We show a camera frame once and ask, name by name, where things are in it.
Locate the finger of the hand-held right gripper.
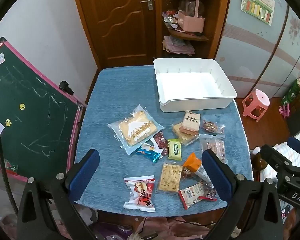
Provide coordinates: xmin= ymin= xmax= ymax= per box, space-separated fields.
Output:
xmin=260 ymin=144 xmax=294 ymax=178
xmin=287 ymin=136 xmax=300 ymax=168

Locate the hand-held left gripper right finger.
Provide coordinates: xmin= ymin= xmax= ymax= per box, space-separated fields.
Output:
xmin=201 ymin=149 xmax=283 ymax=240

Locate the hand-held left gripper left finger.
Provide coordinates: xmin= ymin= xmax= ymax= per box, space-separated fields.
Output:
xmin=16 ymin=149 xmax=100 ymax=240

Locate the orange and white packet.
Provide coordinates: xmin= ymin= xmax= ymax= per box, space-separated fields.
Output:
xmin=182 ymin=152 xmax=212 ymax=182

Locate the clear packet of dates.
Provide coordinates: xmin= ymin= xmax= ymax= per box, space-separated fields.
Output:
xmin=180 ymin=167 xmax=198 ymax=180

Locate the clear packet with red label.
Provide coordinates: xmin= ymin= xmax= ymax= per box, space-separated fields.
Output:
xmin=177 ymin=181 xmax=217 ymax=210

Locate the clear packet of brown bars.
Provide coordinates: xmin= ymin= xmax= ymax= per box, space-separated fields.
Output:
xmin=199 ymin=134 xmax=227 ymax=164

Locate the clear peanut puffs packet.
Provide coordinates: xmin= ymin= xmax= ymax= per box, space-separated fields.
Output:
xmin=155 ymin=163 xmax=183 ymax=195

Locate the red and white snack packet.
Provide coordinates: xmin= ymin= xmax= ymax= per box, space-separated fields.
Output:
xmin=123 ymin=176 xmax=157 ymax=212

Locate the large clear cracker packet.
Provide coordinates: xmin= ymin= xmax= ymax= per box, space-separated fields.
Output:
xmin=107 ymin=104 xmax=165 ymax=155

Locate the white plastic bin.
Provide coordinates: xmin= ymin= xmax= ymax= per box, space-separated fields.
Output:
xmin=153 ymin=58 xmax=237 ymax=113

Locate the checked bed blanket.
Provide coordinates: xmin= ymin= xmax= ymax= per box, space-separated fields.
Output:
xmin=261 ymin=130 xmax=300 ymax=188

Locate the brown wooden bedpost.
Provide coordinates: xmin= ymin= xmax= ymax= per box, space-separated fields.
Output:
xmin=250 ymin=152 xmax=268 ymax=180

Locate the pink toy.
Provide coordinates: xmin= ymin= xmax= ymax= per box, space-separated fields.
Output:
xmin=279 ymin=104 xmax=293 ymax=118

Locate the green snack packet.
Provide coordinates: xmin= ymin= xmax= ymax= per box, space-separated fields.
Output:
xmin=167 ymin=139 xmax=183 ymax=161

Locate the clear mixed nuts packet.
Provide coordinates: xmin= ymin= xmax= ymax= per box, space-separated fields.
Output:
xmin=201 ymin=120 xmax=226 ymax=134

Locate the yellow wafer packet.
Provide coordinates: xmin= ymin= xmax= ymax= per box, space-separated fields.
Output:
xmin=172 ymin=123 xmax=199 ymax=147

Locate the green cardboard box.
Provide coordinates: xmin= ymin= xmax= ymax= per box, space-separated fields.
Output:
xmin=280 ymin=79 xmax=300 ymax=108

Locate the beige cracker packet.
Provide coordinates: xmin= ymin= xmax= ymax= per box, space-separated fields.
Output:
xmin=179 ymin=111 xmax=201 ymax=135

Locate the pink plastic stool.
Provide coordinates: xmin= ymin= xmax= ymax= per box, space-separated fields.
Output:
xmin=242 ymin=89 xmax=270 ymax=118

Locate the small dark red packet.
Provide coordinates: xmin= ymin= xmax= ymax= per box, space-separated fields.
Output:
xmin=154 ymin=131 xmax=169 ymax=155

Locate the pink cloth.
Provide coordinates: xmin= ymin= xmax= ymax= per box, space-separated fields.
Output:
xmin=130 ymin=216 xmax=230 ymax=240

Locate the blue snack packet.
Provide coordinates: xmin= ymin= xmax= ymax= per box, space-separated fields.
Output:
xmin=135 ymin=142 xmax=164 ymax=164

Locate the blue tablecloth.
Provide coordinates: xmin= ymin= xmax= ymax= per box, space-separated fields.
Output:
xmin=74 ymin=65 xmax=254 ymax=217

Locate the black chalkboard clamp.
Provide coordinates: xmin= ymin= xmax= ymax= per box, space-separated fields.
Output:
xmin=59 ymin=81 xmax=74 ymax=96

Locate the sliding door wardrobe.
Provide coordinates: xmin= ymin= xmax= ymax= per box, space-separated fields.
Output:
xmin=214 ymin=0 xmax=300 ymax=100

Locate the stack of folded clothes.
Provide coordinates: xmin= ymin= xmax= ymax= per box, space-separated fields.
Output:
xmin=162 ymin=35 xmax=196 ymax=57

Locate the brown wooden door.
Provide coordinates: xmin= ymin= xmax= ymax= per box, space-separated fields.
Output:
xmin=71 ymin=0 xmax=163 ymax=69

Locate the wooden corner shelf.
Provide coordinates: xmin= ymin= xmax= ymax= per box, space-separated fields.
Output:
xmin=155 ymin=0 xmax=232 ymax=60

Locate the pink basket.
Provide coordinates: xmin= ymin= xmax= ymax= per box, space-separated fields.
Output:
xmin=177 ymin=0 xmax=205 ymax=33

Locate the pile of wrapped sweets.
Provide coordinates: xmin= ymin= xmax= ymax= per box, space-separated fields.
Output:
xmin=162 ymin=9 xmax=180 ymax=30

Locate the green chalkboard with pink frame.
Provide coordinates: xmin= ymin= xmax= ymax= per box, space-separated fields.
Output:
xmin=0 ymin=37 xmax=87 ymax=183

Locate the wall poster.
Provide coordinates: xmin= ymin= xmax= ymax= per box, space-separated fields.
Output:
xmin=241 ymin=0 xmax=276 ymax=27

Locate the metal door handle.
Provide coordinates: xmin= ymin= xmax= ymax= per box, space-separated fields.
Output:
xmin=139 ymin=0 xmax=153 ymax=11

